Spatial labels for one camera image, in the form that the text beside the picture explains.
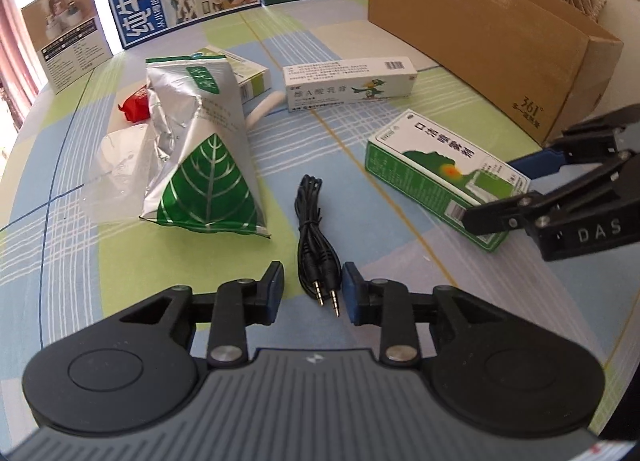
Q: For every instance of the long white ointment box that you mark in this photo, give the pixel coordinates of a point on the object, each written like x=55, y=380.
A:
x=340, y=86

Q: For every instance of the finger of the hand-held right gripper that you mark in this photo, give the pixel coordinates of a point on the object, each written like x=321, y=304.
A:
x=492, y=218
x=537, y=161

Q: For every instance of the small white product box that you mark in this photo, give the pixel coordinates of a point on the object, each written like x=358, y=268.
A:
x=65, y=36

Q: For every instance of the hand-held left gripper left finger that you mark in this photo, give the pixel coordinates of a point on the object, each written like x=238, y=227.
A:
x=272, y=291

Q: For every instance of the green white spray box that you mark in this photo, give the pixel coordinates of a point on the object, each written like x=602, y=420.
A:
x=430, y=156

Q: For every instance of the brown cardboard box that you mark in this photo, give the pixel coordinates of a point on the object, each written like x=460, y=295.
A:
x=475, y=41

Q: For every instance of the red snack packet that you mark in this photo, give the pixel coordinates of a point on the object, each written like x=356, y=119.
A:
x=137, y=106

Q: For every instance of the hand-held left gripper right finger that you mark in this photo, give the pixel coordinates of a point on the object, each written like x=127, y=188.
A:
x=352, y=296

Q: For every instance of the checked cloth desktop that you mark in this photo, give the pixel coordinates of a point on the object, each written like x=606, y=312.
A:
x=350, y=156

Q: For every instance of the cream spoon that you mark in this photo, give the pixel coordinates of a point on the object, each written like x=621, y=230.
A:
x=265, y=106

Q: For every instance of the white green medicine box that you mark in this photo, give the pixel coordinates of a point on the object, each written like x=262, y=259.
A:
x=252, y=78

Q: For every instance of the pink curtain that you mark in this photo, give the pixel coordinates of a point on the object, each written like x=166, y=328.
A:
x=12, y=41

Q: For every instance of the clear plastic wrapper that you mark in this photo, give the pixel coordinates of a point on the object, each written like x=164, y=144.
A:
x=115, y=161

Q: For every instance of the silver green leaf bag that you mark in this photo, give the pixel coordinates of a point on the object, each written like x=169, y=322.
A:
x=210, y=141

